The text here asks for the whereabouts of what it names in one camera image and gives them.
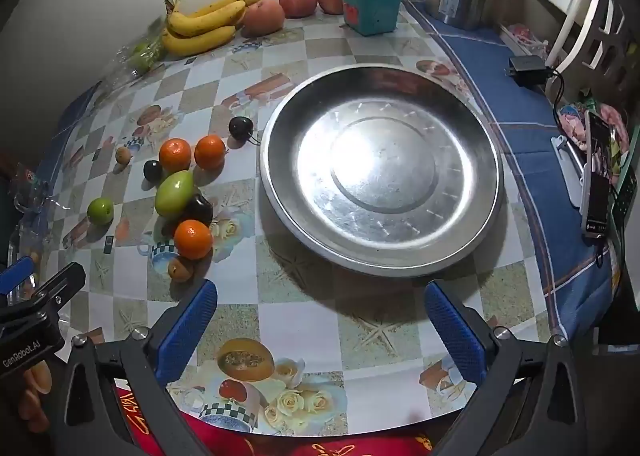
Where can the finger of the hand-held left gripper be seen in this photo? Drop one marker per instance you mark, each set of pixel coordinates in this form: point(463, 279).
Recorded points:
point(57, 286)
point(15, 276)

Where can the clear pack of green jujubes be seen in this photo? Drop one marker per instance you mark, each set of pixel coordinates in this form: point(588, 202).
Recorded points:
point(145, 55)

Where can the white plastic rack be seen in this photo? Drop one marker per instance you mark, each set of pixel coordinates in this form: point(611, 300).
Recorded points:
point(580, 20)

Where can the round steel plate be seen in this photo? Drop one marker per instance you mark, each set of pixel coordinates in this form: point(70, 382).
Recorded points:
point(380, 170)

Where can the brown longan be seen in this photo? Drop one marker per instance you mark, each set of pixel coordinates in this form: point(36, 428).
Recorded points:
point(123, 154)
point(180, 268)

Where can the clear glass mug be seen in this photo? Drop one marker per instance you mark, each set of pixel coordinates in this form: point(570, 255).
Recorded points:
point(30, 186)

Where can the person's left hand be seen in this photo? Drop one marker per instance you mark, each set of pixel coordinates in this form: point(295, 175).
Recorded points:
point(36, 383)

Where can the black charger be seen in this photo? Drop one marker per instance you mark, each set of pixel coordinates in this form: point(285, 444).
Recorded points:
point(525, 69)

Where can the large green jujube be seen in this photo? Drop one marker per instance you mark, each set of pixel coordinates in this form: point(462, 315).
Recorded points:
point(173, 195)

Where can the yellow banana bunch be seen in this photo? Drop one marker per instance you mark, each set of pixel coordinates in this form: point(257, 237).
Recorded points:
point(200, 23)

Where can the checked printed tablecloth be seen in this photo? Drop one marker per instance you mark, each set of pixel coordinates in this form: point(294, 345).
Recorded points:
point(300, 326)

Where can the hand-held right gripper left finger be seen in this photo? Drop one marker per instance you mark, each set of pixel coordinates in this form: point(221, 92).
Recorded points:
point(187, 331)

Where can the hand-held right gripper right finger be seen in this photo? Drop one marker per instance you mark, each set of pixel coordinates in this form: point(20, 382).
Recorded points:
point(455, 331)

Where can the dark cherry with stem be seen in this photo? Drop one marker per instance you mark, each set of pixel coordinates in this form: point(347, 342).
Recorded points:
point(240, 127)

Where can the mandarin orange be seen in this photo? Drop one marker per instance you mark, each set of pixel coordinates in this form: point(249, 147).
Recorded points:
point(175, 154)
point(210, 151)
point(193, 238)

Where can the smartphone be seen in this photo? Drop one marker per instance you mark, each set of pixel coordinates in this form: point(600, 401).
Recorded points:
point(597, 180)

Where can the floral printed bag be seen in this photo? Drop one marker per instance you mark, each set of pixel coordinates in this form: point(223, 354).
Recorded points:
point(575, 120)

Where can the small green jujube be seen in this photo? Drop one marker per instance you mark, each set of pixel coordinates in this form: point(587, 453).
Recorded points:
point(100, 211)

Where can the teal plastic box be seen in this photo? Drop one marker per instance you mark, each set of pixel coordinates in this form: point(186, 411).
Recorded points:
point(372, 10)

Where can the white phone holder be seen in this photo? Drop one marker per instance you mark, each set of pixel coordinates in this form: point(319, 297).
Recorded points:
point(567, 155)

